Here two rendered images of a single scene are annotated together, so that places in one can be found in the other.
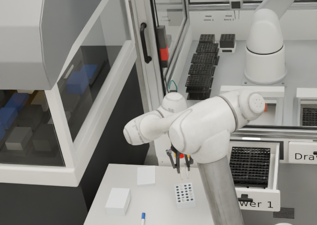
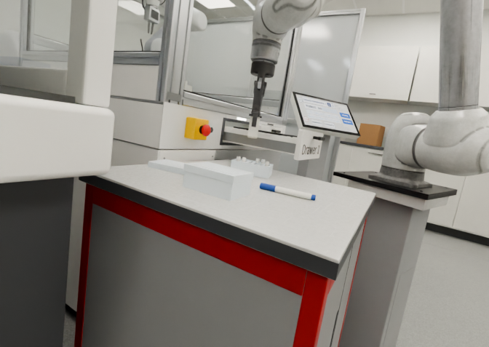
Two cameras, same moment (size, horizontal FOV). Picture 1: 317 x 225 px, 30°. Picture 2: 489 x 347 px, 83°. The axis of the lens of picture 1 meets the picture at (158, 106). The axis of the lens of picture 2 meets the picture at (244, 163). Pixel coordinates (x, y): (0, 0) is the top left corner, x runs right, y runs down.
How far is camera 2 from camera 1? 267 cm
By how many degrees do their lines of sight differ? 76
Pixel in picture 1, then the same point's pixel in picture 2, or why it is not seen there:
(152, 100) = (175, 36)
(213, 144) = not seen: outside the picture
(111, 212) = (237, 189)
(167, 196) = not seen: hidden behind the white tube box
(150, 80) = not seen: outside the picture
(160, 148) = (167, 131)
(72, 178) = (107, 137)
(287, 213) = not seen: hidden behind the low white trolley
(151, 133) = not seen: outside the picture
